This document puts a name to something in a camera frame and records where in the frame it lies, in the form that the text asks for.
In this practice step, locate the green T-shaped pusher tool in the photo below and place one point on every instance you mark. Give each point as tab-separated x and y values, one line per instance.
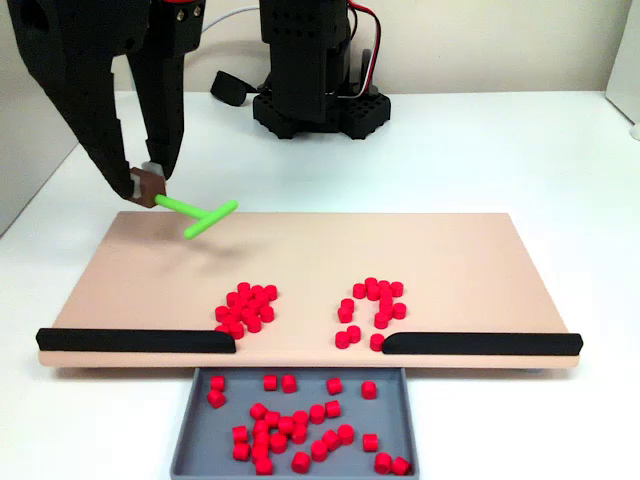
180	208

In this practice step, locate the red cylindrical granule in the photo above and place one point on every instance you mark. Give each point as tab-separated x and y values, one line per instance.
359	290
386	312
243	288
260	428
263	466
222	314
353	333
346	434
317	414
398	310
266	313
270	292
232	299
347	304
262	300
331	440
386	301
383	462
241	451
319	450
217	383
244	306
301	462
373	293
400	466
223	328
286	425
334	386
236	330
278	443
289	383
396	288
369	390
260	442
256	305
333	409
300	418
270	382
257	291
260	454
271	418
231	321
299	435
385	294
236	311
216	398
254	323
245	298
376	342
342	340
371	282
344	315
248	315
258	411
240	434
370	442
384	285
381	321

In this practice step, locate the beige rectangular board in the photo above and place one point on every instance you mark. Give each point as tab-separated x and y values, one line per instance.
300	250

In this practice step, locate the grey plastic tray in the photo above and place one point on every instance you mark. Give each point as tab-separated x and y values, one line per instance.
395	420

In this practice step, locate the white box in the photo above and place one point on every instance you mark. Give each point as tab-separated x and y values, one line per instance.
627	60

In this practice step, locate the small white round object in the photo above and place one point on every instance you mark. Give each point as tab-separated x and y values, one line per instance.
636	131

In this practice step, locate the black edge rail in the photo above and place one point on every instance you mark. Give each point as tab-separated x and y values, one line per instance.
475	344
125	341

